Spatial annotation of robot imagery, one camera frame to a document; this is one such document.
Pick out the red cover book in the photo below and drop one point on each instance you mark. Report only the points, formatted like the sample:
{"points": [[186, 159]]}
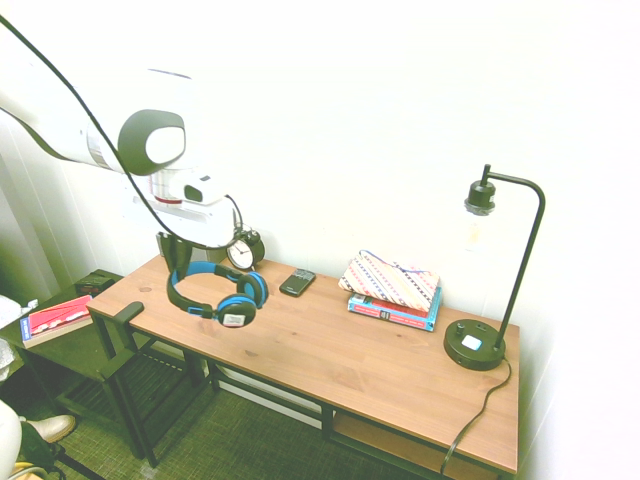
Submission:
{"points": [[55, 317]]}

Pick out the black headphone hanger hook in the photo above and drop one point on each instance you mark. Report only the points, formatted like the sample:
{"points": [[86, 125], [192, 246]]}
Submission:
{"points": [[129, 311]]}

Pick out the blue and red book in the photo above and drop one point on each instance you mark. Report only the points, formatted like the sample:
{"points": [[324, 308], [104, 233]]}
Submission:
{"points": [[400, 317]]}

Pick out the clear light bulb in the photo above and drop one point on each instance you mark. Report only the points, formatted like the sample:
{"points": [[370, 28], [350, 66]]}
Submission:
{"points": [[474, 230]]}

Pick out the black smartphone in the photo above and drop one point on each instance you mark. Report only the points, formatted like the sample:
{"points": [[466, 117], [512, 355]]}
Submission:
{"points": [[297, 284]]}

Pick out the white rounded object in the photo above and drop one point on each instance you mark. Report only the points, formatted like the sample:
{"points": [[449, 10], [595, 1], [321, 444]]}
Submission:
{"points": [[9, 440]]}

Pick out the dark side table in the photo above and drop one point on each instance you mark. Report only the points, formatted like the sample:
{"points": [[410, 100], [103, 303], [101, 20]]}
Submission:
{"points": [[75, 350]]}

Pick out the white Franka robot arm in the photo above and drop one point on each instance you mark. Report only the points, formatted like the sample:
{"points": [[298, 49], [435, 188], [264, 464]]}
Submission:
{"points": [[145, 145]]}

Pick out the small black box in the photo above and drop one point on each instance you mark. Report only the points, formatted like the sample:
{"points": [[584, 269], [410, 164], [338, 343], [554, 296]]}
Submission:
{"points": [[92, 286]]}

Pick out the blue and black headphones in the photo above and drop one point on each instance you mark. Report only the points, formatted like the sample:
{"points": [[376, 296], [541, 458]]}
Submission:
{"points": [[250, 285]]}

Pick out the white shoe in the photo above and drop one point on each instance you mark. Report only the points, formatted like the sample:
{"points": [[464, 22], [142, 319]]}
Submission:
{"points": [[52, 427]]}

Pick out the gray fabric storage box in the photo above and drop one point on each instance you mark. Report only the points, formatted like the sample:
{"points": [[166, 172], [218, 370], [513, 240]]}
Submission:
{"points": [[207, 255]]}

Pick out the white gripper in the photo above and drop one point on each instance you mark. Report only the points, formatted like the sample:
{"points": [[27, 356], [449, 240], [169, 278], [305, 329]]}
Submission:
{"points": [[210, 225]]}

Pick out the striped patterned fabric pouch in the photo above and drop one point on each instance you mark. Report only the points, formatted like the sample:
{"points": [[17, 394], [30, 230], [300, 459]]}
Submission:
{"points": [[390, 282]]}

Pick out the black stand leg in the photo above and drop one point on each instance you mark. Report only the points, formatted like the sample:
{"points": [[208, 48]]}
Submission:
{"points": [[75, 462]]}

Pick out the black twin-bell alarm clock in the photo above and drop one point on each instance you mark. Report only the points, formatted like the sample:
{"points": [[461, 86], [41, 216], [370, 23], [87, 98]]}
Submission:
{"points": [[241, 255]]}

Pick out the dark trouser leg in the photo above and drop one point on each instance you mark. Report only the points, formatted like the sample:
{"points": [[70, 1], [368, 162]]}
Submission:
{"points": [[37, 450]]}

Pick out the black desk lamp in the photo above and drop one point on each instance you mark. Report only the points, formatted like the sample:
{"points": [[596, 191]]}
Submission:
{"points": [[470, 350]]}

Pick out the wooden desk with metal frame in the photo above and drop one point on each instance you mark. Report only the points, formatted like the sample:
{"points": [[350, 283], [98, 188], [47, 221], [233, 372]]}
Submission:
{"points": [[375, 385]]}

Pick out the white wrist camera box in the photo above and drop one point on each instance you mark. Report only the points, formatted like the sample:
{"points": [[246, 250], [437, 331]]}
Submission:
{"points": [[205, 187]]}

